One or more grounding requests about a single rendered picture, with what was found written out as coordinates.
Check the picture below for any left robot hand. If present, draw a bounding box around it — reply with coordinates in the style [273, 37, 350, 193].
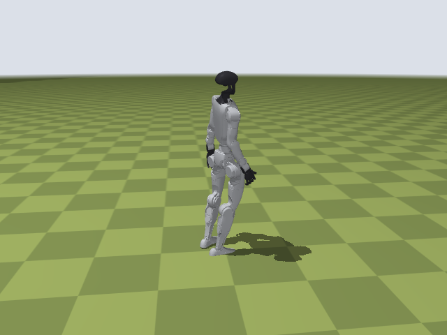
[206, 144, 215, 168]

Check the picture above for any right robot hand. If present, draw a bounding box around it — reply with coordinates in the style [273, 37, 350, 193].
[240, 164, 256, 186]

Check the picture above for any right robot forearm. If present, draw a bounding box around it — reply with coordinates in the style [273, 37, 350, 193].
[230, 141, 250, 172]

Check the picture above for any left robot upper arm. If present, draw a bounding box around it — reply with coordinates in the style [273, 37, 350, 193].
[209, 95, 220, 128]

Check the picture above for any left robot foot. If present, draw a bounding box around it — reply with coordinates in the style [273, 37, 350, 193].
[200, 236, 217, 248]

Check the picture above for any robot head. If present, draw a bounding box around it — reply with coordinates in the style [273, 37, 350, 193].
[215, 71, 238, 104]

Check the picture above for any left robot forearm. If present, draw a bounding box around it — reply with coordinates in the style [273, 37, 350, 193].
[205, 124, 215, 150]

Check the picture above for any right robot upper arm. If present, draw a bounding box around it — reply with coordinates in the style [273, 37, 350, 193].
[226, 107, 241, 149]

